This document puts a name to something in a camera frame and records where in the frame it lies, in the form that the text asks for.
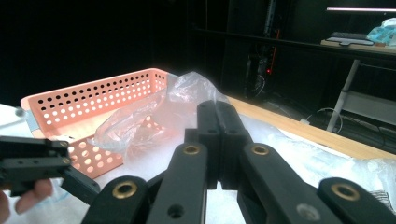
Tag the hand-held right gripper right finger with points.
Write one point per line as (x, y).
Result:
(230, 133)

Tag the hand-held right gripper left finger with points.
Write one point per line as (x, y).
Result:
(211, 130)

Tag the clear printed plastic bag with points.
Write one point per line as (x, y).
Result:
(186, 90)

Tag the pink perforated plastic basket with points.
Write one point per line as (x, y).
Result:
(93, 90)

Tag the white board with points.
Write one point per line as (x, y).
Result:
(137, 169)

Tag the white power adapter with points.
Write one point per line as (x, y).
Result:
(306, 121)

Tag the dark keyboard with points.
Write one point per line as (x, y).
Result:
(348, 36)

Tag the light blue plastic bag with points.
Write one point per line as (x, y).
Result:
(384, 32)

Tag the white frame desk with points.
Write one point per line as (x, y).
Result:
(373, 107)

